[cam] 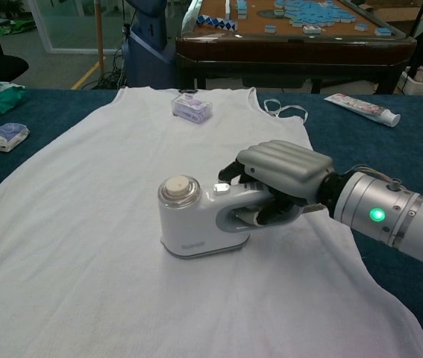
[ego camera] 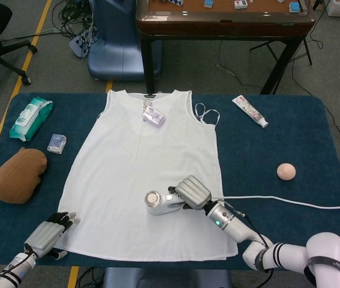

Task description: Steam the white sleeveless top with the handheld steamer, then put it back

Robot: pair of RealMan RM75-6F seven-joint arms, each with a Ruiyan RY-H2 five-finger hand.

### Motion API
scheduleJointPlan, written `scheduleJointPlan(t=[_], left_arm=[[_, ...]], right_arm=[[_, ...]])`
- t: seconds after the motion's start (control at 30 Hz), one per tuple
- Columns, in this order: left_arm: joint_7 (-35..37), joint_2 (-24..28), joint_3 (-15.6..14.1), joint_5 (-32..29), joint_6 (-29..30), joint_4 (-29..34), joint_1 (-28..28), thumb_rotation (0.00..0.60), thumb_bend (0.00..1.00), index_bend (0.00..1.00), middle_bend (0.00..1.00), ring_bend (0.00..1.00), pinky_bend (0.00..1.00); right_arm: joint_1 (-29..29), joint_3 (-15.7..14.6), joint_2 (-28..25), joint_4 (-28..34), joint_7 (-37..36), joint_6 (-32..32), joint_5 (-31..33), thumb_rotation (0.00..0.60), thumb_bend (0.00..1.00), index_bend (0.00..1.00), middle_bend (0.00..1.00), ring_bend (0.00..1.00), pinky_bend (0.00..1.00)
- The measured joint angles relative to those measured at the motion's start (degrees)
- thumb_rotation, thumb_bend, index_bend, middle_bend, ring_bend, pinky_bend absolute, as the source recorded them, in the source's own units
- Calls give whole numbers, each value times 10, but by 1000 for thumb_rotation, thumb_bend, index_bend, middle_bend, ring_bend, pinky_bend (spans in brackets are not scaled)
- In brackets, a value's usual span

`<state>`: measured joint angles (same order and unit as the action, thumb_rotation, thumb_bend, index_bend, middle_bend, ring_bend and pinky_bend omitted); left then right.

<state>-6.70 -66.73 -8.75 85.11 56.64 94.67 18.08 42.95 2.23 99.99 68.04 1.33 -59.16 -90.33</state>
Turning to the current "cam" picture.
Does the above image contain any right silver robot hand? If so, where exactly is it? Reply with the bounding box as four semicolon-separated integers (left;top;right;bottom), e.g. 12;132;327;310
217;139;336;227

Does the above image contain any white handheld steamer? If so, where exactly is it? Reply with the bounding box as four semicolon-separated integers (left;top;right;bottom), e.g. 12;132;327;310
157;175;304;260

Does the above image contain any white sleeveless shirt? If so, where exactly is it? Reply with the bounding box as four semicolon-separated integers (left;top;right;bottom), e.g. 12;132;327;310
0;86;423;358

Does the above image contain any blue plastic robot base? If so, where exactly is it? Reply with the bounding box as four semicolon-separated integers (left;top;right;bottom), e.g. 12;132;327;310
121;0;182;90

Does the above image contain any white toothpaste tube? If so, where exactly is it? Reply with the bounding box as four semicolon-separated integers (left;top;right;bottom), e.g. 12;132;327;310
324;92;401;129

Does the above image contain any dark blue table mat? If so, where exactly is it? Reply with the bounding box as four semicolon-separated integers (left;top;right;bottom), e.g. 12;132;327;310
0;87;423;358

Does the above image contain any small clear purple case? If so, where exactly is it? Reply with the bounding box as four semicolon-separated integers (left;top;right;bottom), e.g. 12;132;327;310
170;92;212;124

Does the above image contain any brown mahjong table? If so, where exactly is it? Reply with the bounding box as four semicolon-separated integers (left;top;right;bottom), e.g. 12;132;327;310
175;0;418;95

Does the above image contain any small pocket tissue pack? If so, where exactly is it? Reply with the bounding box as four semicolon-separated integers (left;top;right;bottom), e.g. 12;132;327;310
0;122;31;153

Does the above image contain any blue white snake puzzle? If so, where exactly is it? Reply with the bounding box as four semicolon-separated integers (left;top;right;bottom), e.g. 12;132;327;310
195;13;236;33

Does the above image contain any cardboard box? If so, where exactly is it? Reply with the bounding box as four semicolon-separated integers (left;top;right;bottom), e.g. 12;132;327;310
358;0;423;23

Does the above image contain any wooden pole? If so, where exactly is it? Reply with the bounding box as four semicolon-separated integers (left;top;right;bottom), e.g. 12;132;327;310
95;0;107;72

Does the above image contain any white ribbon strap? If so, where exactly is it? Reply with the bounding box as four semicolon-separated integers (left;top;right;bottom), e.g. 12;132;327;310
263;98;309;125

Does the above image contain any black floor cable bundle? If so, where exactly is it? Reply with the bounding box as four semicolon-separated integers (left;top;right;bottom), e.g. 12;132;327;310
97;48;127;90

